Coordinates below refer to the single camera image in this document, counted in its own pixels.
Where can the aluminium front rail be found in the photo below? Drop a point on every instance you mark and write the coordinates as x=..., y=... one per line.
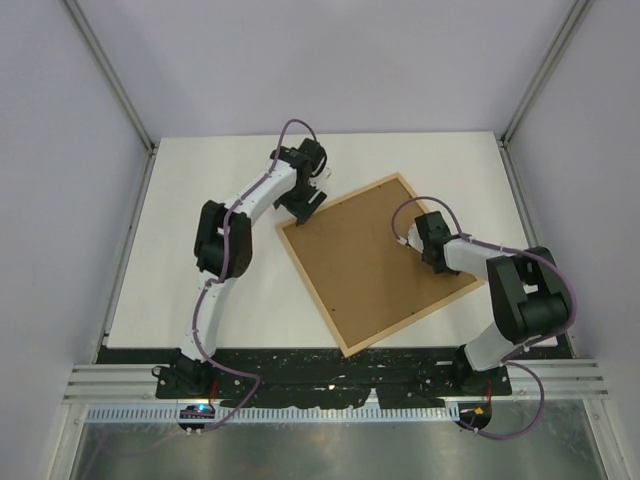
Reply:
x=135, y=383

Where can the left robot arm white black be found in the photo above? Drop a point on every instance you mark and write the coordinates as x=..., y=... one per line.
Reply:
x=223, y=250

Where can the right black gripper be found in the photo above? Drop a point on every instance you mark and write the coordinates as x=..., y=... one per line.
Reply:
x=452, y=271

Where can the wooden picture frame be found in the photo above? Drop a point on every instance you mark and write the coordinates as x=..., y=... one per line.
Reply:
x=365, y=284

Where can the slotted grey cable duct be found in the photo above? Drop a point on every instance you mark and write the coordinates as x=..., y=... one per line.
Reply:
x=187, y=414

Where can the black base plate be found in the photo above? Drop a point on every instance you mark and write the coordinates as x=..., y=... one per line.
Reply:
x=324, y=378

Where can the left aluminium frame post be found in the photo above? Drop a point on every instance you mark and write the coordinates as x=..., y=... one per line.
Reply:
x=106, y=68

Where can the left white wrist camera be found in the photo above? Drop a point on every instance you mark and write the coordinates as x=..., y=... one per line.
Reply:
x=326, y=173

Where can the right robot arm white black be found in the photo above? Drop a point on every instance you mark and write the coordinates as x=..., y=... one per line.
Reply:
x=529, y=299

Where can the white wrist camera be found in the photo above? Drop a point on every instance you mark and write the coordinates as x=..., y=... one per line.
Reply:
x=413, y=239
x=326, y=173

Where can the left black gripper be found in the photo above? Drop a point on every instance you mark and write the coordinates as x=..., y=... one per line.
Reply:
x=303, y=210

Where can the aluminium frame post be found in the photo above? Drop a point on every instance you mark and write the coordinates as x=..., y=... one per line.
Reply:
x=569, y=26
x=106, y=68

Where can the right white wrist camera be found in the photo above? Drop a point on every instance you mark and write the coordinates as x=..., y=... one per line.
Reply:
x=413, y=239

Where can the right aluminium frame post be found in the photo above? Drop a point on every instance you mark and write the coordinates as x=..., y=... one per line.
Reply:
x=569, y=26

